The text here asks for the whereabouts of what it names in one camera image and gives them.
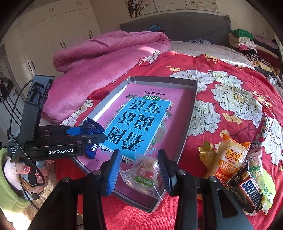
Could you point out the Snickers bar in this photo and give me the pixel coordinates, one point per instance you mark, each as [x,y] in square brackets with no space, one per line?
[246,191]

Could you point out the pink quilt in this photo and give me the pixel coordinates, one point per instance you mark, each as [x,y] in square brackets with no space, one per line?
[95,63]

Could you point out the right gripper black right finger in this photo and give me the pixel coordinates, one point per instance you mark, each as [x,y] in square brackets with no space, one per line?
[168,169]

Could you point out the blue patterned pillow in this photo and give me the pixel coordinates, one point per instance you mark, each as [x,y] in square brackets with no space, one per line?
[154,28]

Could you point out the person's left hand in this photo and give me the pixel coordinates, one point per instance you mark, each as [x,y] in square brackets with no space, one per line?
[12,171]

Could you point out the red panda snack stick packet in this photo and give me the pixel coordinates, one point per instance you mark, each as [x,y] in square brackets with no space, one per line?
[260,135]

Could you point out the yellow snack packet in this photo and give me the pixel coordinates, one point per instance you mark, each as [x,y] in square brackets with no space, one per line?
[207,153]

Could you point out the flower wall painting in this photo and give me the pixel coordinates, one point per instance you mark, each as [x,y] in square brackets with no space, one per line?
[138,8]

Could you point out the cream wardrobe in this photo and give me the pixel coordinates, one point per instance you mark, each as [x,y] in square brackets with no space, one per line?
[44,29]

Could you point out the stack of folded clothes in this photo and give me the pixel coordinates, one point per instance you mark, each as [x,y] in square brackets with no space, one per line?
[263,53]

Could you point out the orange rice cracker packet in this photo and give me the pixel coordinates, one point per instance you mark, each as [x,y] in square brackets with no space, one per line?
[229,157]

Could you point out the clear green label cracker packet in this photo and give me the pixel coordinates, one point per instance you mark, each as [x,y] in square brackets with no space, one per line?
[263,179]

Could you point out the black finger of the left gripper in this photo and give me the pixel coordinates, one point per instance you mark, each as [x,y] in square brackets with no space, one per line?
[91,139]

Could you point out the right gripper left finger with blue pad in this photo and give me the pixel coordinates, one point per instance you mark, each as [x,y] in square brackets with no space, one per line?
[110,170]

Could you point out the blue Oreo packet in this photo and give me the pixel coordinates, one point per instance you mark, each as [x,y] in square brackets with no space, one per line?
[93,127]

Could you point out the clear red-green candy packet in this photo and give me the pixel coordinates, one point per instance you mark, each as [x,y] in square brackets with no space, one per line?
[143,176]

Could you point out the red floral blanket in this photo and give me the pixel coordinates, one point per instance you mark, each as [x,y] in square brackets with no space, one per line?
[230,100]

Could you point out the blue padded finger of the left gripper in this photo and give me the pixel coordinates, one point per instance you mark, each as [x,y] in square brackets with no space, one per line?
[75,131]

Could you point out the grey headboard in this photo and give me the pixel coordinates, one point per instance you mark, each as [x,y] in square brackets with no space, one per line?
[184,26]

